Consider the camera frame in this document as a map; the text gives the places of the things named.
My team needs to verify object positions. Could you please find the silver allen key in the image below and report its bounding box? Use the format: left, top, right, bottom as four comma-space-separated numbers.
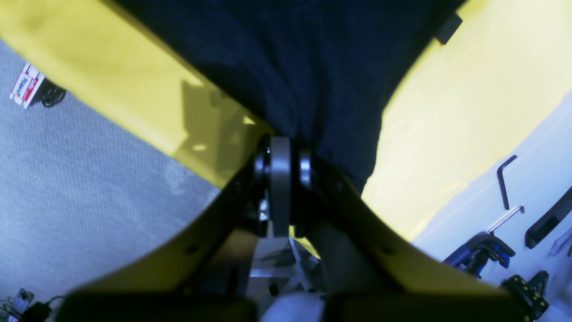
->
487, 205, 525, 234

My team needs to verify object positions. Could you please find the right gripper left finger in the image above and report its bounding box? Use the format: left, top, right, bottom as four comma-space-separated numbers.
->
67, 136, 293, 322

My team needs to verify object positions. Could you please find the red white small box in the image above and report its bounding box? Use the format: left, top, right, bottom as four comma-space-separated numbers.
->
9, 62, 46, 109

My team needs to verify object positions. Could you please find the black T-shirt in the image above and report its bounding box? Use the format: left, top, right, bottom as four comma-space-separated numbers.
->
118, 0, 463, 192

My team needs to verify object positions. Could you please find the yellow table cloth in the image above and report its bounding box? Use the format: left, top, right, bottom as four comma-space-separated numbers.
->
1, 0, 571, 241

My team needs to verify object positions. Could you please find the blue black clamp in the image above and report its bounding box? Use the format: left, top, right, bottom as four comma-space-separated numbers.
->
443, 232, 516, 279

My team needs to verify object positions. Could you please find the black allen key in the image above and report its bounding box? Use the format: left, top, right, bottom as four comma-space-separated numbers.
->
496, 154, 517, 210

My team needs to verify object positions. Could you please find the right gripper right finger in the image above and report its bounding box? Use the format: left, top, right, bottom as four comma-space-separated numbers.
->
292, 147, 526, 322

